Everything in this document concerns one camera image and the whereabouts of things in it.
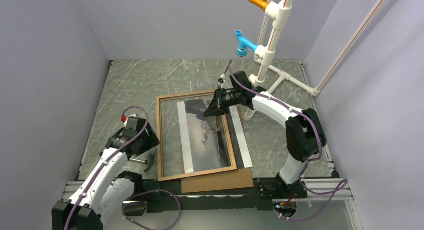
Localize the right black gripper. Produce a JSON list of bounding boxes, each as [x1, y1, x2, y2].
[[203, 87, 241, 118]]

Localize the glossy photo white borders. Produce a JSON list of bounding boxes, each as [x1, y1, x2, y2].
[[177, 99, 237, 174]]

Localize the brown wooden picture frame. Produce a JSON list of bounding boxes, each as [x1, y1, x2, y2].
[[155, 89, 239, 182]]

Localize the clear acrylic sheet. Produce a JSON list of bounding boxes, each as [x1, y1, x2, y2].
[[160, 94, 235, 177]]

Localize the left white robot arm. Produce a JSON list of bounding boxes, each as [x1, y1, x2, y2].
[[51, 114, 160, 230]]

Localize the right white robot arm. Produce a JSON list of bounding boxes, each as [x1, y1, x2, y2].
[[203, 71, 327, 198]]

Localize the small claw hammer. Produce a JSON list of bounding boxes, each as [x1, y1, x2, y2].
[[129, 154, 155, 173]]

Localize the blue pipe fitting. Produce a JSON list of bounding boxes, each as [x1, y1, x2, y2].
[[235, 30, 258, 57]]

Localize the brown cardboard backing board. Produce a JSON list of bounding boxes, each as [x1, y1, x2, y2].
[[180, 105, 255, 194]]

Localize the white pvc pipe stand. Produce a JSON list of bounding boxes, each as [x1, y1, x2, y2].
[[243, 0, 395, 122]]

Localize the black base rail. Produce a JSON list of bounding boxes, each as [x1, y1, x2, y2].
[[123, 177, 307, 216]]

